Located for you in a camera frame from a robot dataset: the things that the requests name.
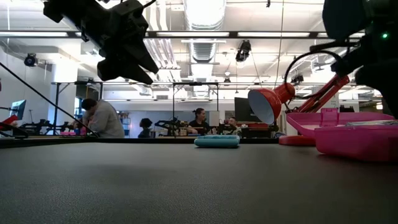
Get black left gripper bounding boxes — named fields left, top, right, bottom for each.
left=81, top=5, right=160, bottom=86

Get pink plastic pencil case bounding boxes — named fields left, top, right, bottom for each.
left=285, top=108, right=398, bottom=163

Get person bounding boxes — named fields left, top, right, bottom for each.
left=228, top=116, right=243, bottom=136
left=187, top=107, right=213, bottom=136
left=72, top=98, right=126, bottom=139
left=137, top=118, right=154, bottom=139

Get ceiling light strip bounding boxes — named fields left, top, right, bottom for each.
left=238, top=31, right=311, bottom=38
left=155, top=31, right=230, bottom=38

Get black diagonal brace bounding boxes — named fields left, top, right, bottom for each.
left=0, top=61, right=100, bottom=138

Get black ceiling spotlight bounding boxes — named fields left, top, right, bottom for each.
left=290, top=73, right=305, bottom=85
left=24, top=52, right=39, bottom=68
left=234, top=39, right=252, bottom=63

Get teal calculator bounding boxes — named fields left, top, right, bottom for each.
left=194, top=134, right=241, bottom=148

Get black background monitor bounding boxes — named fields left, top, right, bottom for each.
left=234, top=96, right=262, bottom=123

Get small background monitor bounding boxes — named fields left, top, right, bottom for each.
left=9, top=99, right=27, bottom=121

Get red desk lamp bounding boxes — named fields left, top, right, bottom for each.
left=248, top=73, right=351, bottom=147

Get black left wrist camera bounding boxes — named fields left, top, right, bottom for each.
left=114, top=0, right=150, bottom=32

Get black table frame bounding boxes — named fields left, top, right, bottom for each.
left=0, top=136, right=280, bottom=145

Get white ceiling duct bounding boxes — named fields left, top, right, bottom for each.
left=182, top=0, right=228, bottom=100

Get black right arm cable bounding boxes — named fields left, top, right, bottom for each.
left=284, top=50, right=343, bottom=96

